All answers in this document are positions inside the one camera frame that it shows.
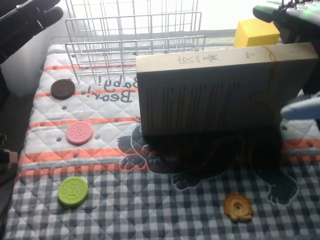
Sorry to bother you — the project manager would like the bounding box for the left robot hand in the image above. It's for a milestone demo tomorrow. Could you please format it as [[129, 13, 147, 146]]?
[[0, 0, 64, 65]]

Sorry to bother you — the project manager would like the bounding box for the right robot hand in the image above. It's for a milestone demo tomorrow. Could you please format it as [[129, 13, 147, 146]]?
[[252, 0, 320, 121]]

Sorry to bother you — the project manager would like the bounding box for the yellow foam block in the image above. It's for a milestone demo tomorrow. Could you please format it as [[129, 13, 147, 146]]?
[[233, 19, 280, 48]]

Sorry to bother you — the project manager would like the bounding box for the brown sandwich cookie toy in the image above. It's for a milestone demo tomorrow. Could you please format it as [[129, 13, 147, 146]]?
[[50, 78, 76, 100]]

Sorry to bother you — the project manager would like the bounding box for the pink sandwich cookie toy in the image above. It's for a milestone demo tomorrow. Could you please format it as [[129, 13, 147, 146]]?
[[66, 120, 94, 146]]

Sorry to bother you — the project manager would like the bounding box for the green sandwich cookie toy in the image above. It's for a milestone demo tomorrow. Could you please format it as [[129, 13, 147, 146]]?
[[58, 176, 89, 208]]

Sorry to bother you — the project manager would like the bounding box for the tan butter cookie toy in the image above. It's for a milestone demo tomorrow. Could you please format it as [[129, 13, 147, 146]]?
[[223, 192, 254, 223]]

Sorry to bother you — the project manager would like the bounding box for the grey quilt with bear print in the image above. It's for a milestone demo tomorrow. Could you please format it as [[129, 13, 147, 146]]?
[[0, 28, 320, 240]]

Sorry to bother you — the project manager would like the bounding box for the wire dish rack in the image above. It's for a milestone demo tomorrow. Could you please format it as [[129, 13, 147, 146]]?
[[64, 0, 206, 83]]

